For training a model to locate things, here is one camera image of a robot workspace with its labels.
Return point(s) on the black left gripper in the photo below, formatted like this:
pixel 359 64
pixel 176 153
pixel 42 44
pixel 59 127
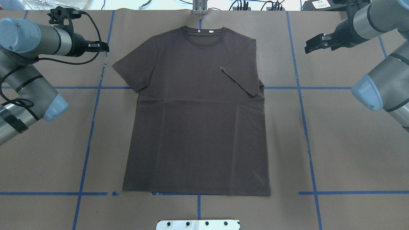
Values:
pixel 76 46

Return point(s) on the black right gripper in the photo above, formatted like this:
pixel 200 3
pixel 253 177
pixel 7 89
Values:
pixel 346 36

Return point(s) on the dark brown t-shirt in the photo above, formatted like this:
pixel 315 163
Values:
pixel 199 125

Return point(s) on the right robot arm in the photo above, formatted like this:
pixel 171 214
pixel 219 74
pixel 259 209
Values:
pixel 385 86

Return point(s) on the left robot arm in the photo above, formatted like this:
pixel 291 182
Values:
pixel 22 43

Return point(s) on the white camera stand base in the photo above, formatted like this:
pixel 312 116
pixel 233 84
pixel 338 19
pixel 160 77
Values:
pixel 210 224

